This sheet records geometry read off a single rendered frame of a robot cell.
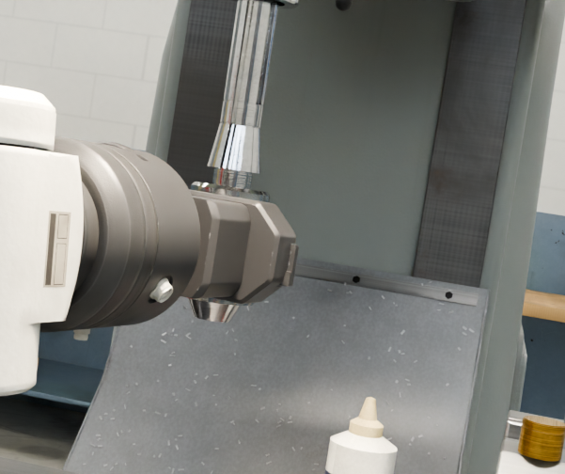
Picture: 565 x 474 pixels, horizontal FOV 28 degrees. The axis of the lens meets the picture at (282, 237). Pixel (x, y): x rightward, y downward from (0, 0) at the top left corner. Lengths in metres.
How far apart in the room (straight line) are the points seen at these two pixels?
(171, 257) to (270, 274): 0.08
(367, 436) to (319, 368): 0.33
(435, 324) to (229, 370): 0.18
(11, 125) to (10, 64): 4.91
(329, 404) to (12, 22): 4.50
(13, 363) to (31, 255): 0.04
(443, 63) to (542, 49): 0.10
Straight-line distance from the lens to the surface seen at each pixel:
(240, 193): 0.65
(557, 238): 4.85
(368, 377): 0.99
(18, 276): 0.45
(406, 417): 0.98
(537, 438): 0.59
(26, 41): 5.34
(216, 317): 0.67
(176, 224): 0.53
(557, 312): 4.05
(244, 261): 0.60
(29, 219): 0.46
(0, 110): 0.45
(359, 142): 1.03
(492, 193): 1.02
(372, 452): 0.67
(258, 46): 0.67
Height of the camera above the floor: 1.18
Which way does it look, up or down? 3 degrees down
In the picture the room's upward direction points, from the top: 9 degrees clockwise
